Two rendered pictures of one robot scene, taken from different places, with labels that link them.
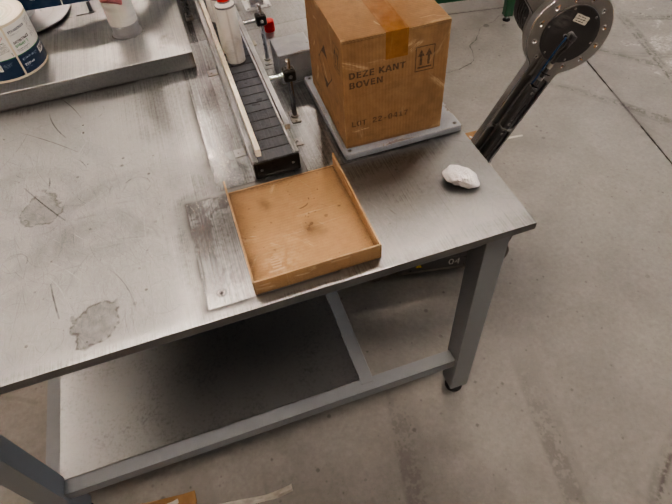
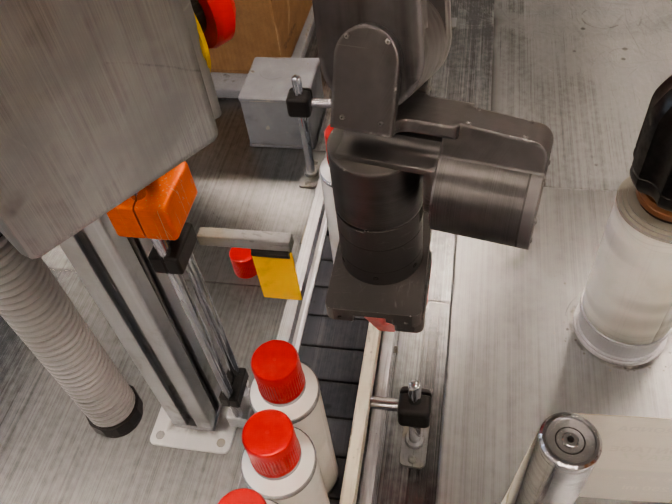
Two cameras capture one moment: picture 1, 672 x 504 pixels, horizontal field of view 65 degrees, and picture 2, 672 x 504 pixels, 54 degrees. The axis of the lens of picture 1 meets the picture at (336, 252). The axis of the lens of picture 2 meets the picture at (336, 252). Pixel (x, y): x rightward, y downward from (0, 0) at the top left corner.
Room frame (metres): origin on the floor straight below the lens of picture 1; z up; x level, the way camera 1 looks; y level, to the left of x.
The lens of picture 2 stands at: (2.03, 0.51, 1.47)
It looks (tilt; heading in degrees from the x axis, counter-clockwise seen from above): 50 degrees down; 210
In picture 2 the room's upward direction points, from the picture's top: 8 degrees counter-clockwise
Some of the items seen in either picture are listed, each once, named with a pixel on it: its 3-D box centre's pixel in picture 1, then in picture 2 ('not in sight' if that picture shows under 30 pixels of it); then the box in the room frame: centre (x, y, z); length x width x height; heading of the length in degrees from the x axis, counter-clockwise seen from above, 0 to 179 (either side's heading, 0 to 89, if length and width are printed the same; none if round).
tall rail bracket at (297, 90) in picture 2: (255, 35); (320, 128); (1.44, 0.17, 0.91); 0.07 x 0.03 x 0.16; 104
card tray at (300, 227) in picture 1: (298, 217); not in sight; (0.78, 0.07, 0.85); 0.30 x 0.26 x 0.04; 14
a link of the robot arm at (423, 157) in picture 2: not in sight; (386, 173); (1.76, 0.40, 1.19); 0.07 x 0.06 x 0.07; 94
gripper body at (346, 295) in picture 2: not in sight; (380, 235); (1.76, 0.39, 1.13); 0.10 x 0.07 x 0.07; 14
